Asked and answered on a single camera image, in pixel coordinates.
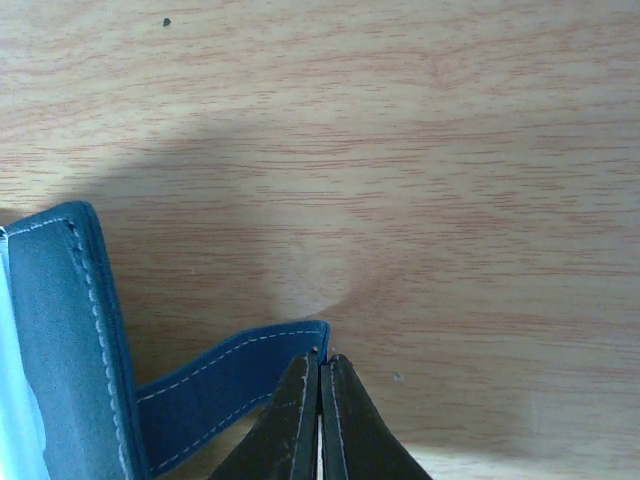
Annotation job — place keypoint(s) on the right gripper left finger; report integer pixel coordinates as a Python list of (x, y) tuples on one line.
[(283, 442)]

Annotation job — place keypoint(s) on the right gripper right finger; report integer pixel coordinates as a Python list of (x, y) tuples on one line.
[(357, 444)]

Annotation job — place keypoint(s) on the dark blue card holder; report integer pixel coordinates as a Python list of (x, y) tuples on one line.
[(70, 406)]

